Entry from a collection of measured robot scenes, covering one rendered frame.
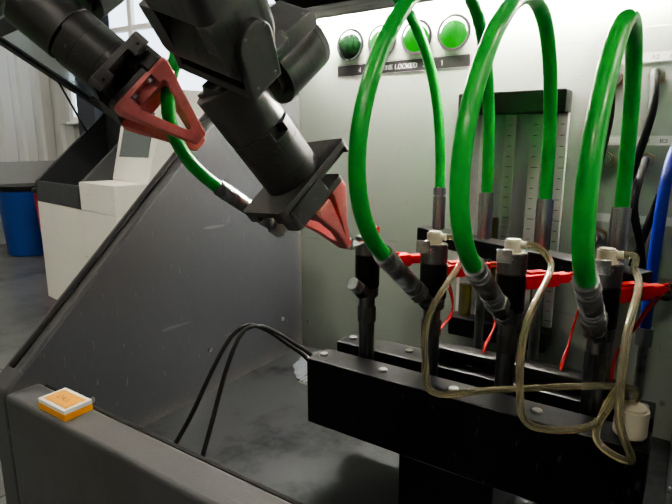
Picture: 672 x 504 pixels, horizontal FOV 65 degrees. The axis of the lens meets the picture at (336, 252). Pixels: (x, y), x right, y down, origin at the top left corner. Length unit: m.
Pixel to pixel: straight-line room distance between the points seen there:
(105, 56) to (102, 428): 0.35
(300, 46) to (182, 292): 0.44
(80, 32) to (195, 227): 0.34
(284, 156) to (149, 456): 0.29
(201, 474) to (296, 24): 0.39
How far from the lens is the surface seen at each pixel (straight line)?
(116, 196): 3.33
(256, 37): 0.41
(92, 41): 0.56
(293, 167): 0.47
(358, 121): 0.40
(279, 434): 0.77
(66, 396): 0.63
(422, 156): 0.86
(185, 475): 0.49
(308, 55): 0.49
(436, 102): 0.75
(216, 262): 0.85
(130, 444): 0.55
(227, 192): 0.58
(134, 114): 0.53
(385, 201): 0.89
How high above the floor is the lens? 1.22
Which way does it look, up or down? 12 degrees down
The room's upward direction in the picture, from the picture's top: straight up
